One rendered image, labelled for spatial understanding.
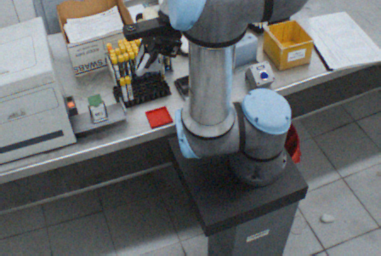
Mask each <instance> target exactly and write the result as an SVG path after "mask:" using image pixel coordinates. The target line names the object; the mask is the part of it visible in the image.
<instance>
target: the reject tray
mask: <svg viewBox="0 0 381 256"><path fill-rule="evenodd" d="M145 114H146V116H147V118H148V121H149V123H150V126H151V128H155V127H161V126H164V125H166V124H169V123H171V122H173V119H172V118H171V116H170V114H169V112H168V108H167V107H166V106H163V107H160V108H156V109H154V110H151V111H147V112H146V113H145Z"/></svg>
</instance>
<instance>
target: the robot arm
mask: <svg viewBox="0 0 381 256"><path fill-rule="evenodd" d="M308 1H309V0H163V1H162V3H161V5H160V9H159V12H158V15H159V16H158V17H156V18H152V19H148V20H144V21H141V22H137V23H135V24H128V25H125V26H122V34H123V35H124V37H125V39H126V40H127V41H128V42H132V41H134V40H138V39H141V38H142V39H141V42H140V44H139V50H138V53H137V55H138V56H137V60H136V68H135V70H136V75H137V76H138V77H140V76H142V75H144V74H145V73H146V72H151V71H160V70H161V68H162V66H161V65H160V64H159V63H158V62H157V61H158V59H159V56H158V54H161V55H165V56H167V57H168V58H174V59H176V57H177V55H178V53H179V49H180V48H181V46H182V44H183V43H182V41H181V40H180V39H181V38H182V37H185V38H186V39H187V40H188V49H189V99H188V100H187V101H186V102H185V103H184V105H183V108H181V109H178V110H177V111H175V122H176V127H177V132H178V139H179V147H180V149H181V152H182V154H183V156H185V157H186V158H197V159H199V158H202V157H205V156H219V155H223V154H226V153H230V170H231V172H232V173H233V174H234V175H235V177H236V178H238V179H239V180H240V181H241V182H243V183H244V184H246V185H252V186H262V185H269V184H271V183H273V182H275V181H277V180H278V179H279V178H280V177H281V175H282V174H283V171H284V168H285V165H286V160H287V155H286V153H285V151H284V149H285V148H284V145H285V142H286V138H287V130H288V129H289V128H290V124H291V121H290V119H291V110H290V106H289V104H288V103H287V100H286V99H284V98H283V97H282V96H281V95H279V94H278V93H277V92H275V91H271V90H269V89H264V88H260V89H255V90H253V91H251V92H249V93H248V94H246V95H245V97H244V98H243V101H241V102H234V103H231V102H230V94H231V88H232V81H233V75H234V70H235V63H236V62H235V57H236V45H237V44H238V42H240V41H241V40H242V39H243V37H244V36H245V35H246V33H247V24H250V23H261V22H267V21H271V22H272V21H277V20H281V19H283V20H284V19H286V18H287V17H289V16H293V15H294V14H296V13H298V12H299V11H300V10H301V9H303V8H304V6H305V4H307V3H308ZM177 41H178V42H177ZM174 47H179V49H178V51H177V53H176V54H172V53H174V51H175V49H174Z"/></svg>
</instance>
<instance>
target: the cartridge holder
mask: <svg viewBox="0 0 381 256"><path fill-rule="evenodd" d="M174 84H175V86H176V87H177V89H178V90H179V92H180V93H181V94H182V96H183V99H184V101H186V100H188V99H189V75H188V76H185V77H179V78H176V80H174Z"/></svg>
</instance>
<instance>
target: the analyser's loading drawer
mask: <svg viewBox="0 0 381 256"><path fill-rule="evenodd" d="M119 100H120V102H118V103H116V104H114V105H108V106H105V103H104V101H103V100H102V102H103V106H104V108H105V114H106V118H104V119H102V120H99V121H96V122H94V119H93V117H92V114H91V109H90V107H89V105H88V108H89V111H87V112H84V113H82V114H79V115H75V116H73V117H69V118H70V121H71V125H72V128H73V129H74V132H75V133H78V132H81V131H86V130H89V129H91V128H96V127H98V126H101V125H105V124H109V123H113V122H117V121H120V120H122V119H125V118H126V120H127V121H128V113H127V111H126V108H125V106H124V104H123V102H122V98H121V97H119Z"/></svg>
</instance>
